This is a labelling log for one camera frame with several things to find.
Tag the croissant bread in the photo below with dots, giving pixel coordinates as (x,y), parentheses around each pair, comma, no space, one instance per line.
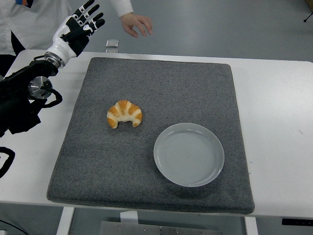
(124,110)

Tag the white table leg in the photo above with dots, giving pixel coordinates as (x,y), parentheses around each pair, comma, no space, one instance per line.
(251,226)
(64,221)

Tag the grey metal plate with screws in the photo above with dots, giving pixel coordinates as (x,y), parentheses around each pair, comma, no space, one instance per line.
(137,228)

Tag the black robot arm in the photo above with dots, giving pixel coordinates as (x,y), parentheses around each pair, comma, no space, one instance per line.
(17,98)

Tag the grey square mat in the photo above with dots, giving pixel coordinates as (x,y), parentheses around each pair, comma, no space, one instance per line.
(146,85)

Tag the person's hand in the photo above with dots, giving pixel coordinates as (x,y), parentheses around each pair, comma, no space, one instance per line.
(137,23)

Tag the person's forearm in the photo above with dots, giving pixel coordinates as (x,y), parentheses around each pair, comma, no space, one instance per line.
(121,7)

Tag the black tripod leg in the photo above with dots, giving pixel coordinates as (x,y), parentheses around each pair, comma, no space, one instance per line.
(308,17)

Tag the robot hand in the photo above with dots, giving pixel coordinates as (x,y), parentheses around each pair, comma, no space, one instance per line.
(64,47)

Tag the black table control panel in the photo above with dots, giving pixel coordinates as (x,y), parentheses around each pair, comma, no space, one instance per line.
(297,222)

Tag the grey round plate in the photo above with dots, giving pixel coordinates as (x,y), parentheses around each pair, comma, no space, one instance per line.
(188,156)

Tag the person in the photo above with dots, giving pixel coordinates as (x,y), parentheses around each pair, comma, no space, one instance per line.
(27,22)

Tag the white bracket under table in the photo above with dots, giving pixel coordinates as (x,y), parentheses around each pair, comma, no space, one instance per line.
(129,217)

